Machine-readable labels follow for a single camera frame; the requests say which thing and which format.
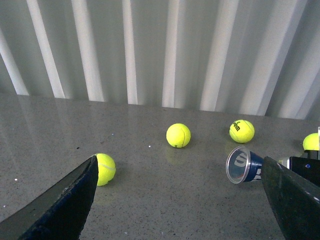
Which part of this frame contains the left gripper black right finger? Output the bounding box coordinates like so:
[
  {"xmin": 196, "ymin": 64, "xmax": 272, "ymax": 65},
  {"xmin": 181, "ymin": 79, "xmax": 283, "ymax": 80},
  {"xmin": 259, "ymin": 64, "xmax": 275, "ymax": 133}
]
[{"xmin": 263, "ymin": 160, "xmax": 320, "ymax": 240}]

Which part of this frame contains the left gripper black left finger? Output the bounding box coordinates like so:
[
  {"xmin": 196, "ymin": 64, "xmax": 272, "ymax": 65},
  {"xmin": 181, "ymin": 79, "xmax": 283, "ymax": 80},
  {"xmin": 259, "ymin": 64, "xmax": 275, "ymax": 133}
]
[{"xmin": 0, "ymin": 155, "xmax": 98, "ymax": 240}]

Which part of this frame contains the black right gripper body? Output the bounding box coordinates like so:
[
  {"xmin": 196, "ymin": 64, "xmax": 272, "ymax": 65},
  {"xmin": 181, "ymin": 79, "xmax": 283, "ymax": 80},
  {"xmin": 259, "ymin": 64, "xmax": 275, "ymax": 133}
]
[{"xmin": 289, "ymin": 150, "xmax": 320, "ymax": 187}]

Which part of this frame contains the clear tennis ball can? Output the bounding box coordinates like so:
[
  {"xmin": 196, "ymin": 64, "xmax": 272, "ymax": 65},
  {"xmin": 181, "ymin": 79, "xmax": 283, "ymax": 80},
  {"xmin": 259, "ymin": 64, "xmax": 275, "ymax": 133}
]
[{"xmin": 225, "ymin": 145, "xmax": 291, "ymax": 185}]

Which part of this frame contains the yellow tennis ball far right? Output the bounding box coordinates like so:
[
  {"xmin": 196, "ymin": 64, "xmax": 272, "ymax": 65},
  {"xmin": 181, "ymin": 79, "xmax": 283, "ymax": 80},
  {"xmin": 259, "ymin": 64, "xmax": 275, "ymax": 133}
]
[{"xmin": 302, "ymin": 132, "xmax": 319, "ymax": 151}]

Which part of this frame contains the tennis ball behind left finger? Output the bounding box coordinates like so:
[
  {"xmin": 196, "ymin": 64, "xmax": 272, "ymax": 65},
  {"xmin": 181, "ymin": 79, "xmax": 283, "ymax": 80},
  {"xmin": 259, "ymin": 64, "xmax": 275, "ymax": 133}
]
[{"xmin": 95, "ymin": 153, "xmax": 116, "ymax": 187}]

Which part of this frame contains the yellow Wilson logo tennis ball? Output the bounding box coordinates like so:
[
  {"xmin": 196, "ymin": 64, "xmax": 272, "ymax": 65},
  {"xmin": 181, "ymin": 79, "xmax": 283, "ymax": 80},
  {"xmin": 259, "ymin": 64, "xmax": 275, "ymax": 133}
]
[{"xmin": 229, "ymin": 119, "xmax": 255, "ymax": 144}]

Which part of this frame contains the plain yellow tennis ball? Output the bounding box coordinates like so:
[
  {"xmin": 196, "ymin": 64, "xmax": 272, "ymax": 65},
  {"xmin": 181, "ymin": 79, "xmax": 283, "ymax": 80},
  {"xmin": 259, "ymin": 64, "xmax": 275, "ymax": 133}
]
[{"xmin": 166, "ymin": 123, "xmax": 191, "ymax": 148}]

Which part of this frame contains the white pleated curtain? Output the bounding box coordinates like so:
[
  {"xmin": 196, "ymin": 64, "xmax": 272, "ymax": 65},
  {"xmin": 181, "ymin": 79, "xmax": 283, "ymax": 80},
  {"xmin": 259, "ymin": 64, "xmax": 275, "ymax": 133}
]
[{"xmin": 0, "ymin": 0, "xmax": 320, "ymax": 121}]

